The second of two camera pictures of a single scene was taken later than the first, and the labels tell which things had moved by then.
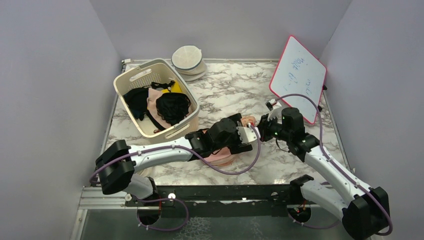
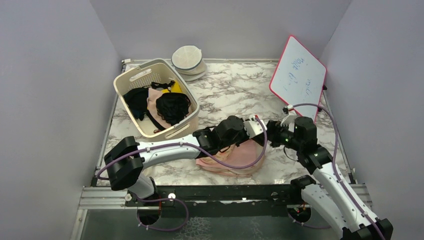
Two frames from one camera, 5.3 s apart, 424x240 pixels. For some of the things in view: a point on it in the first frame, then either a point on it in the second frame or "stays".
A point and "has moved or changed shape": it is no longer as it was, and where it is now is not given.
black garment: [137, 98] stays
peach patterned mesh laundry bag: [248, 119] has moved or changed shape
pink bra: [223, 157] has moved or changed shape
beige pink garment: [153, 93] stays
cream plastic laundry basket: [161, 71] stays
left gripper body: [234, 143] stays
